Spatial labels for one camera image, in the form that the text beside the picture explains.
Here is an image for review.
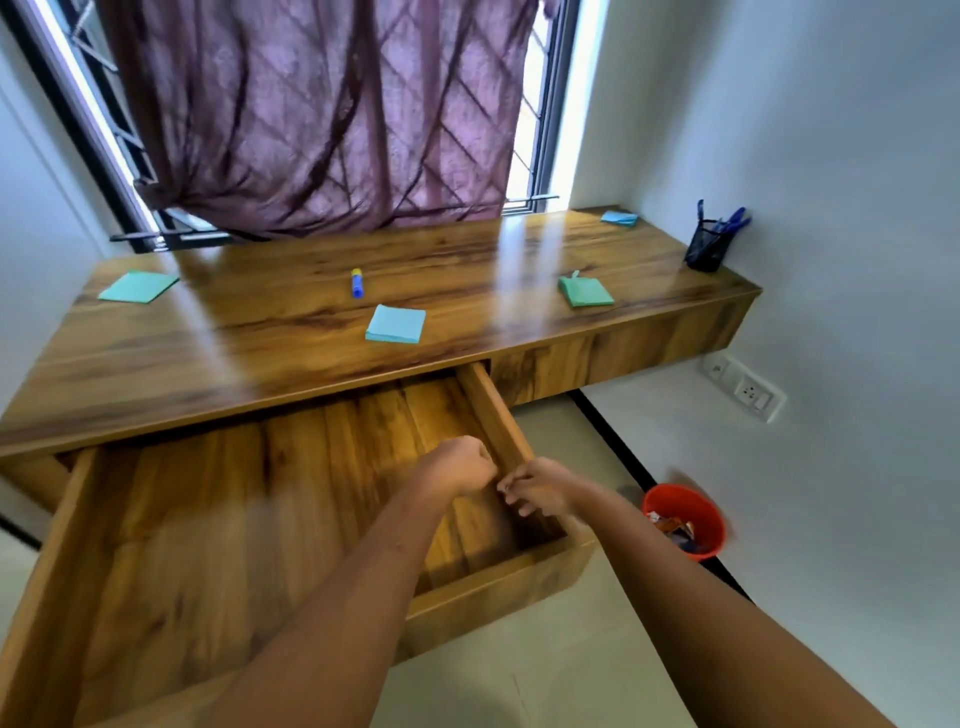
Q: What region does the person's left hand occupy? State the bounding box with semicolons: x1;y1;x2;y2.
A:
416;434;500;500

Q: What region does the person's right hand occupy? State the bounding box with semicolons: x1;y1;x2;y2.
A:
496;457;594;520

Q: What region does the wooden desk drawer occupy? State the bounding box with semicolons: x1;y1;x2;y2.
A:
488;292;760;409
0;361;598;728

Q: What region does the green sticky note pad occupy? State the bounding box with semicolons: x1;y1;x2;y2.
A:
97;270;181;305
557;270;616;309

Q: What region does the black mesh pen holder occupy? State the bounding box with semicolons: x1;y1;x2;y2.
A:
683;219;736;274

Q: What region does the bunch of blue pens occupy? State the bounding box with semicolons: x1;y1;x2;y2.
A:
695;198;753;238

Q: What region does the person's right forearm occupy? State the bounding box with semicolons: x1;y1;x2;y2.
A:
577;487;898;728

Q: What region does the person's left forearm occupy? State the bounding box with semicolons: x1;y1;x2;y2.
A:
209;479;466;728

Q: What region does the black baseboard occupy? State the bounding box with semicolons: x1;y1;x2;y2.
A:
568;389;751;601
0;513;43;553

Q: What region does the pile of wrappers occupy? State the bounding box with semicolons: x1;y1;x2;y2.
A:
648;509;703;556

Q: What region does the orange waste bin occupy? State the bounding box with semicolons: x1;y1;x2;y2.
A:
641;483;727;562

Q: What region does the purple patterned curtain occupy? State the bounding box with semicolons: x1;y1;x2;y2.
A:
97;0;560;240

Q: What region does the white wall socket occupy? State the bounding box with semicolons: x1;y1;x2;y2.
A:
701;350;789;424

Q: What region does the black window frame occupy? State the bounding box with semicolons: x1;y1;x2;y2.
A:
0;0;583;253

